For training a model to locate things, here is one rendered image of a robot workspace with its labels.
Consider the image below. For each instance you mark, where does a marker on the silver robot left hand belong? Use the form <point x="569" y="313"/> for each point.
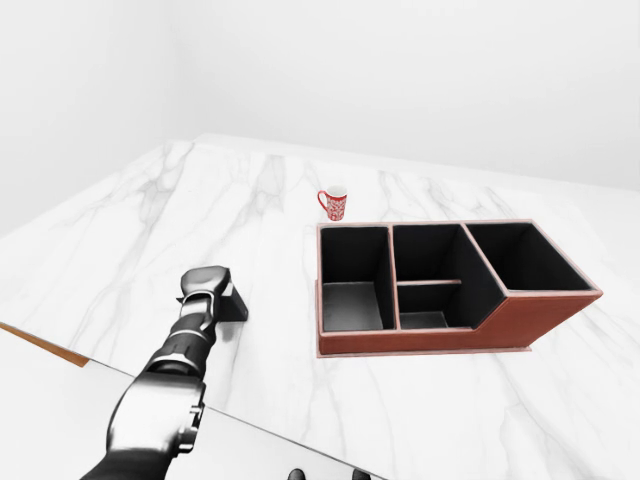
<point x="204" y="280"/>

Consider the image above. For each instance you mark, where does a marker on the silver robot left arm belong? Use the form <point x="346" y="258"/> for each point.
<point x="160" y="400"/>

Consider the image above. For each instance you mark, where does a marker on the red-brown desk caddy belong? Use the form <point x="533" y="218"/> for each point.
<point x="530" y="320"/>

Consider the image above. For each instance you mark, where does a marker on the red and white patterned mug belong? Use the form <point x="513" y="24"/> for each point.
<point x="337" y="206"/>

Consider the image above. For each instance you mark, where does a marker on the brown wooden strip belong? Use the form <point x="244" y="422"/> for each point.
<point x="50" y="347"/>

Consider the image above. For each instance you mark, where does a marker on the small dark rounded shape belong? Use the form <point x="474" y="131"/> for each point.
<point x="361" y="475"/>
<point x="297" y="475"/>

